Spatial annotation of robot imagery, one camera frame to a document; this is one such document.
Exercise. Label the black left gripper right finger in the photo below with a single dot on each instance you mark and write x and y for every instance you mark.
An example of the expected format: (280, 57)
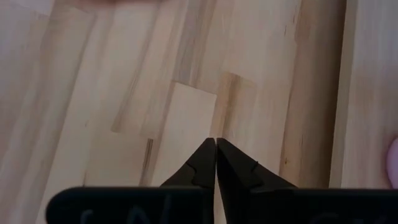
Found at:
(295, 207)

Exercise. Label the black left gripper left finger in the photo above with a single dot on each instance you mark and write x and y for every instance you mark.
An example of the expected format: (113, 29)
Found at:
(130, 205)

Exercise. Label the pink plastic mug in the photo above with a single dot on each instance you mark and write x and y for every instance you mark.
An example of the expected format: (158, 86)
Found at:
(393, 165)

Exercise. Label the light wooden shelf board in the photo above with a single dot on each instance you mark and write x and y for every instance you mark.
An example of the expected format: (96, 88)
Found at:
(367, 93)

